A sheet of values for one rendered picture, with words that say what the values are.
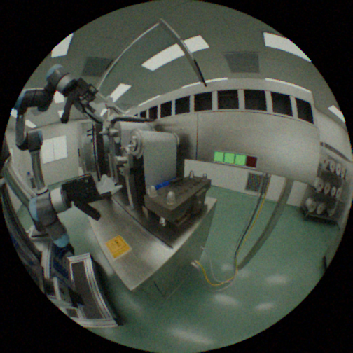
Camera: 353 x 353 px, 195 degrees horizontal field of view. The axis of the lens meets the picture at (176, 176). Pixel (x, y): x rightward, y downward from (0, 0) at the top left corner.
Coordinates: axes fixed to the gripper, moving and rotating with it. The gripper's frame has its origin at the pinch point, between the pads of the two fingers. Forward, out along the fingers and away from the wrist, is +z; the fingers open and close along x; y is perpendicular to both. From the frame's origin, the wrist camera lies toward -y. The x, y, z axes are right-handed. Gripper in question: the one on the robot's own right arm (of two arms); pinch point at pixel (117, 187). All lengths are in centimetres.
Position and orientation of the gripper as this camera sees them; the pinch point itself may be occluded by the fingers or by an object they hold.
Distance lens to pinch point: 43.1
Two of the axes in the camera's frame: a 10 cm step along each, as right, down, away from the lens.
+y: 0.1, -9.5, -3.1
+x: -7.9, -2.0, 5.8
